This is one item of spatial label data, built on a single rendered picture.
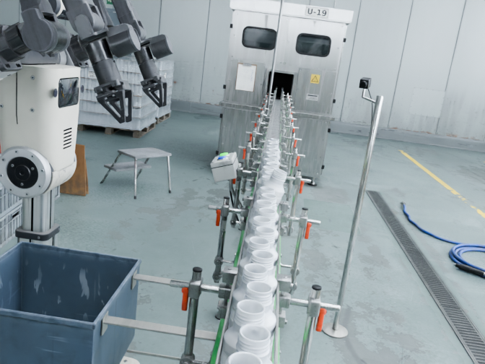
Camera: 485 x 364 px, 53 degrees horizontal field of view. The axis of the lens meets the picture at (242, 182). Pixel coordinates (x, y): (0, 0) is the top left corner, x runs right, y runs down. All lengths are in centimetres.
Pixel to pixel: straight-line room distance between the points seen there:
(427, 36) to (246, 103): 665
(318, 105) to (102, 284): 488
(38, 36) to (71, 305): 68
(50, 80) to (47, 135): 16
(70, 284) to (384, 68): 1069
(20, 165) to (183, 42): 1022
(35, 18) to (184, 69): 1040
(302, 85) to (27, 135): 468
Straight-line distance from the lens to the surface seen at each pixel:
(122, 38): 124
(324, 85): 593
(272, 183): 123
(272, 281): 81
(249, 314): 63
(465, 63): 1210
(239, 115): 596
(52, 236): 169
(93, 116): 803
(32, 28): 130
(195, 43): 1160
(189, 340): 91
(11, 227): 384
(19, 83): 151
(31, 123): 151
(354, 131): 1162
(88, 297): 134
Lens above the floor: 147
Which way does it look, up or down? 15 degrees down
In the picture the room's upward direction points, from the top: 7 degrees clockwise
